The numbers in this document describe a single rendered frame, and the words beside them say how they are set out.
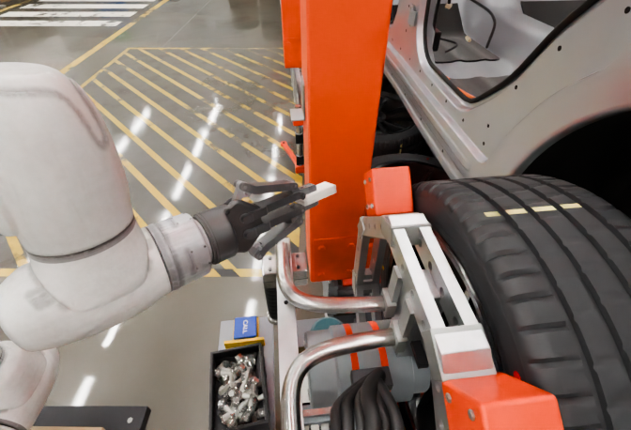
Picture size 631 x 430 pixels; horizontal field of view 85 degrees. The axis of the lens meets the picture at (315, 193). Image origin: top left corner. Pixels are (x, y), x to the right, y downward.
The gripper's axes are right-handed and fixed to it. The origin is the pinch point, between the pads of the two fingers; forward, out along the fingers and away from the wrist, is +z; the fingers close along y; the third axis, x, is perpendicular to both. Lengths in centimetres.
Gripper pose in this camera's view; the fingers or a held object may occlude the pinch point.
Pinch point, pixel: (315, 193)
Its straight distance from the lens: 58.4
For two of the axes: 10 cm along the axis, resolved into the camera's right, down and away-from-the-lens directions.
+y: -1.2, -9.2, -3.7
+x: -6.2, -2.2, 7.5
